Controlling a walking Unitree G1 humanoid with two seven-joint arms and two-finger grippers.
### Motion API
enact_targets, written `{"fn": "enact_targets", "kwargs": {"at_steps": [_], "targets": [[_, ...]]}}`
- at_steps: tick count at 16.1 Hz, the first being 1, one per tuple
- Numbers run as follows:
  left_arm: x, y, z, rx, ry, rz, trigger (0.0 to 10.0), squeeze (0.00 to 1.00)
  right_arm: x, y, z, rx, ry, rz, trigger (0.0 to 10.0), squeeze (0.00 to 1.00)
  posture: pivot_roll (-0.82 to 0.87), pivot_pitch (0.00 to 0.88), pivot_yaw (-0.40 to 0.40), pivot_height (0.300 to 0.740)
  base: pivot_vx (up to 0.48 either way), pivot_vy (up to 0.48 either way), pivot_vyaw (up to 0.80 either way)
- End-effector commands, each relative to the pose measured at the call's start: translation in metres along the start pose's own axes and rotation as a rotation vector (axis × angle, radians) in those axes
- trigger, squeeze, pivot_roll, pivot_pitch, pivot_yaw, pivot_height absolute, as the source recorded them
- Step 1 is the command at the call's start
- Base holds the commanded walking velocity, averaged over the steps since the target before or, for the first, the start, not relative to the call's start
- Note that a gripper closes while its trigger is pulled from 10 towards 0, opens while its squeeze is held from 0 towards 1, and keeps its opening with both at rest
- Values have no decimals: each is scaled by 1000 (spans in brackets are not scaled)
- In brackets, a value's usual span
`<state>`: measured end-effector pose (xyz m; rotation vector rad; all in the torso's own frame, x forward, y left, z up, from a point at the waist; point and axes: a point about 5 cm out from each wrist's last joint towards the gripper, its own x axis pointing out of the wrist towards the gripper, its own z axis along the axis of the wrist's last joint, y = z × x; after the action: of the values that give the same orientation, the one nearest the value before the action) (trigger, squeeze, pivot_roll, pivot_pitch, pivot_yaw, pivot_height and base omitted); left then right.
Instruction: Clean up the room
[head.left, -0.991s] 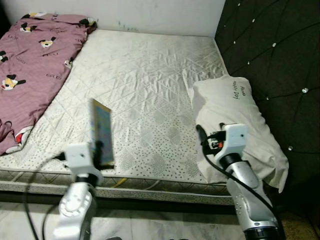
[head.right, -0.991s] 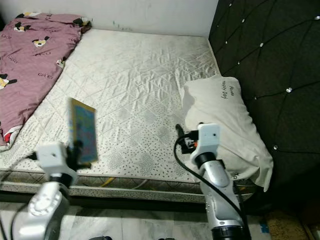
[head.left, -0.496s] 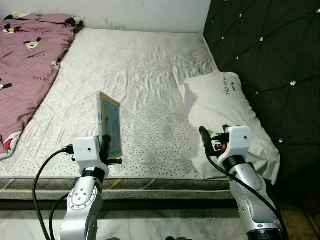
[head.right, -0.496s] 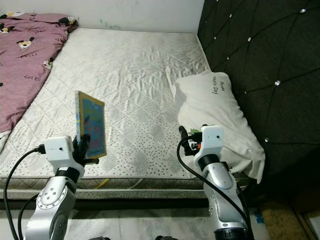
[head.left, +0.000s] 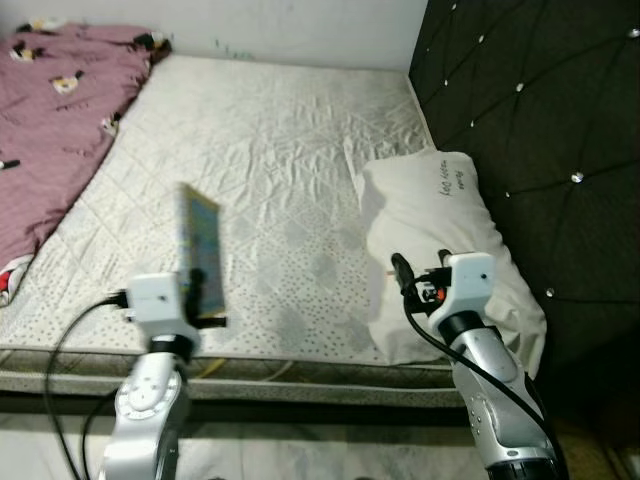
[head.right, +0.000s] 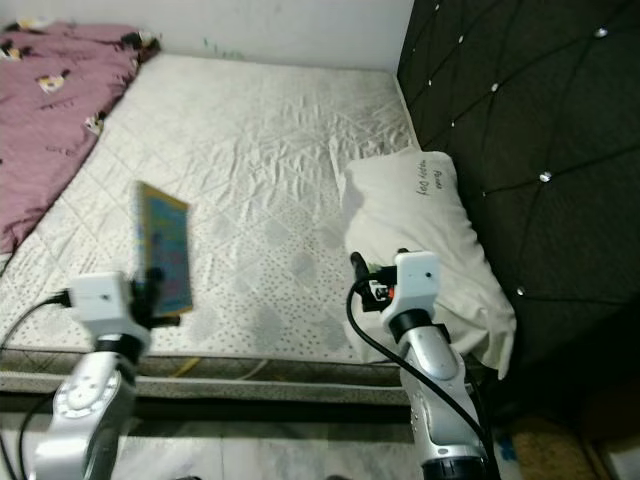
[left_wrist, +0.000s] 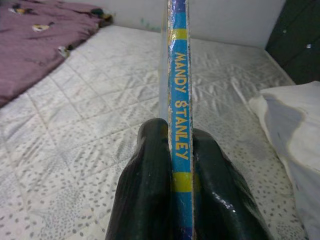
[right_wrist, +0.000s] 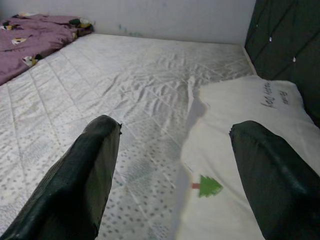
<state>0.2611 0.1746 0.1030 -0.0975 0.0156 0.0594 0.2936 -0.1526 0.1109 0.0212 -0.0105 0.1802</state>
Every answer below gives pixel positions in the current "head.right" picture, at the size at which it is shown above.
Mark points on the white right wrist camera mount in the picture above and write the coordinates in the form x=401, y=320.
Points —
x=418, y=278

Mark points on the blue yellow children's book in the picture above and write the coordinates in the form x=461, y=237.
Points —
x=166, y=245

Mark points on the dark bed base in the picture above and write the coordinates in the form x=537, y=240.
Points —
x=260, y=400

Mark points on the purple cartoon print blanket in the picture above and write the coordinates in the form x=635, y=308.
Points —
x=60, y=110

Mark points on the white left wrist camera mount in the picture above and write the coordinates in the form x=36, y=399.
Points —
x=98, y=298

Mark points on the white pillow with tree print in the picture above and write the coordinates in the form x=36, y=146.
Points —
x=420, y=230

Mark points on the black tufted headboard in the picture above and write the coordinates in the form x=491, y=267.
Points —
x=530, y=100

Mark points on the grey quilted mattress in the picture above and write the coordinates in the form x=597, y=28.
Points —
x=260, y=150

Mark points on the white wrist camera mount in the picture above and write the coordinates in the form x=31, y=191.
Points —
x=418, y=278
x=98, y=298

